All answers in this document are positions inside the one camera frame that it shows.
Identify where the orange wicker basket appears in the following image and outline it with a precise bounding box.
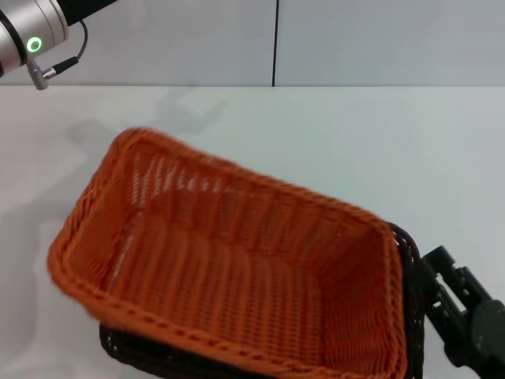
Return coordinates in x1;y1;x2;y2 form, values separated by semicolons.
46;126;410;379

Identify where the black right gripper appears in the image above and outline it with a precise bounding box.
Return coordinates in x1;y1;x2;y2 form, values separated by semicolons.
420;244;505;379

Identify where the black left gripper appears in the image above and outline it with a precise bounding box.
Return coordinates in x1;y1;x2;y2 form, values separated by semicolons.
57;0;119;24

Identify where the dark brown wicker basket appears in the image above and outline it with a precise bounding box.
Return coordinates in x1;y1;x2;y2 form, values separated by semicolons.
97;221;426;379

